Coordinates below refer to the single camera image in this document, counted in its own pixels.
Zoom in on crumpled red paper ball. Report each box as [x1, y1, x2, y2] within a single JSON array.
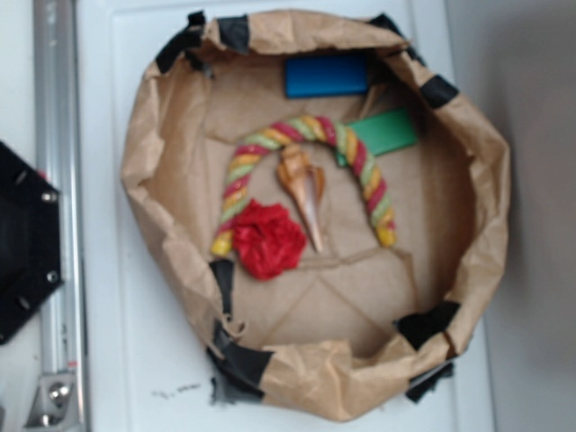
[[232, 200, 307, 281]]

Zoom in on brown conch seashell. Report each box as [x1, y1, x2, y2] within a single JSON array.
[[277, 144, 325, 253]]

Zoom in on brown paper bag bin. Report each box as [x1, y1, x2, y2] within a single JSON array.
[[121, 10, 510, 421]]

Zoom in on green rectangular block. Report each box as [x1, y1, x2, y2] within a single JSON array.
[[346, 108, 418, 157]]

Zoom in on blue rectangular block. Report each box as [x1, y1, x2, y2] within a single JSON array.
[[284, 54, 368, 98]]

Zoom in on multicolored twisted rope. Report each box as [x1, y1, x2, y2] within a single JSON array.
[[211, 114, 400, 258]]

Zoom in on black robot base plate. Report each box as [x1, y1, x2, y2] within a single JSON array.
[[0, 144, 62, 345]]

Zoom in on aluminium extrusion rail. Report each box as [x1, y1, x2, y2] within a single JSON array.
[[24, 1, 90, 431]]

